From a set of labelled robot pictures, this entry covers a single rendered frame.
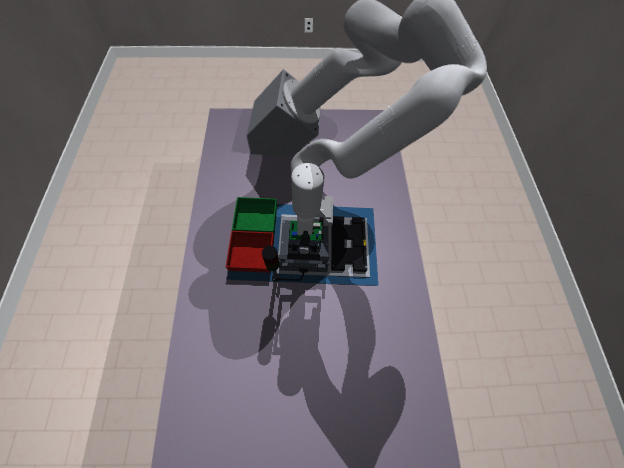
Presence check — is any red bin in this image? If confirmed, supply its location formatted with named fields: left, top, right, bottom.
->
left=226, top=231, right=274, bottom=273

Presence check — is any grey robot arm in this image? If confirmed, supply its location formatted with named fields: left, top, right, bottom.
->
left=282, top=0, right=487, bottom=226

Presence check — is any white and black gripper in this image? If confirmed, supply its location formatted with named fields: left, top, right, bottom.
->
left=297, top=216, right=314, bottom=244

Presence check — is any green circuit board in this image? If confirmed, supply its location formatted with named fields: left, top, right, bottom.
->
left=289, top=221, right=322, bottom=241

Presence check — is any green open bin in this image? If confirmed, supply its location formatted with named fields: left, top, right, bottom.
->
left=232, top=197, right=277, bottom=234

